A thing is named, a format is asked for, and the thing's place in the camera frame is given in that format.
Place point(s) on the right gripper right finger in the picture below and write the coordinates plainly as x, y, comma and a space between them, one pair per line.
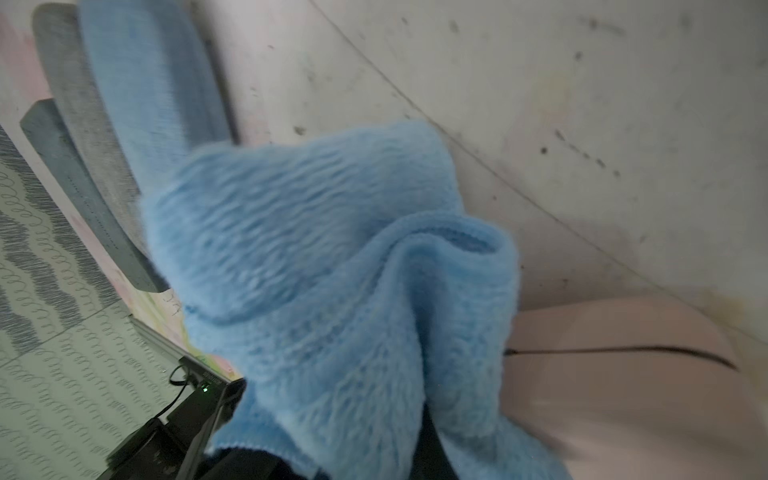
430, 461

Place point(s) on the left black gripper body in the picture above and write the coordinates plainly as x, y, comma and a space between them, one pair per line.
171, 444

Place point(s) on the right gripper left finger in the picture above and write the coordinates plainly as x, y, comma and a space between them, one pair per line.
242, 464

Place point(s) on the pink eyeglass case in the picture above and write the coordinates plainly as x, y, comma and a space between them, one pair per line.
633, 388

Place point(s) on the blue microfiber cloth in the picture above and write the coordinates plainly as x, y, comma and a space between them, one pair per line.
343, 279

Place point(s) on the blue eyeglass case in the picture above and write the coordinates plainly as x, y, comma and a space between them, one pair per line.
156, 82

